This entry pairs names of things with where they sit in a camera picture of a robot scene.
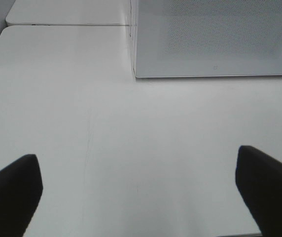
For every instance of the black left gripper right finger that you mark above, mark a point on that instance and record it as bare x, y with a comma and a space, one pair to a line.
258, 178

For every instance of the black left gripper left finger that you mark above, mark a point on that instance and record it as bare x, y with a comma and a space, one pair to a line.
21, 188

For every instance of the white microwave door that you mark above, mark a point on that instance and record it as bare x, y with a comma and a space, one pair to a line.
206, 38

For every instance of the white microwave oven body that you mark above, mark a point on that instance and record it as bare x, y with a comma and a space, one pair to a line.
129, 8

